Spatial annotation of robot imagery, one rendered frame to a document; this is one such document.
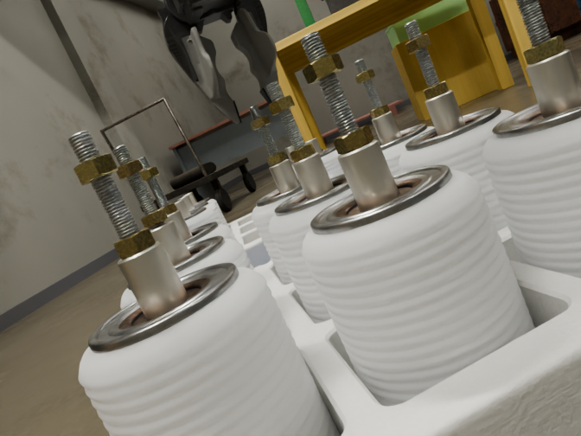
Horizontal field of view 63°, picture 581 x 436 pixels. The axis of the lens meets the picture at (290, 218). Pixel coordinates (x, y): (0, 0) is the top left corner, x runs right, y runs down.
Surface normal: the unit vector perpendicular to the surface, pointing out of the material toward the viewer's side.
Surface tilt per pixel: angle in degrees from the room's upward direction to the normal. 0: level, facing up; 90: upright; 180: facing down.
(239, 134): 90
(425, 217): 57
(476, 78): 90
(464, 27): 90
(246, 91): 90
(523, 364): 0
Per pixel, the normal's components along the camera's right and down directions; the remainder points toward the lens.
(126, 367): -0.32, -0.30
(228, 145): -0.16, 0.24
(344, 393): -0.41, -0.90
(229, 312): 0.36, -0.65
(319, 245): -0.80, -0.37
